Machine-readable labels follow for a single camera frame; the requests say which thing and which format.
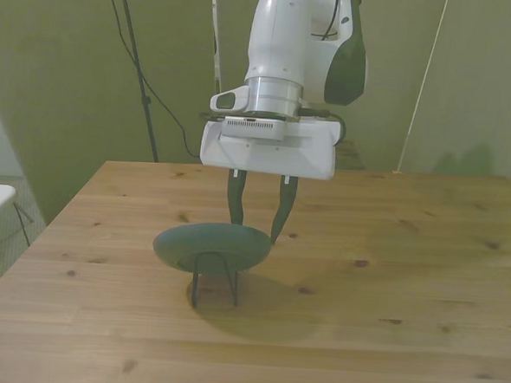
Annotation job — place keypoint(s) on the white vertical strip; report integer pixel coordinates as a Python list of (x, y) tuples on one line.
[(217, 67)]

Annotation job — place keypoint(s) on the black tripod stand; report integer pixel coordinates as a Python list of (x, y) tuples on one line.
[(146, 101)]

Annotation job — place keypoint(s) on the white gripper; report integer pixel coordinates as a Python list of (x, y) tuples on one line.
[(283, 156)]

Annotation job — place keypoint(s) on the dark green plate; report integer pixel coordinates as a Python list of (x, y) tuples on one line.
[(209, 241)]

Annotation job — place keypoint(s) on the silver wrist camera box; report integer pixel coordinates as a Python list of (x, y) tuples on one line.
[(250, 128)]

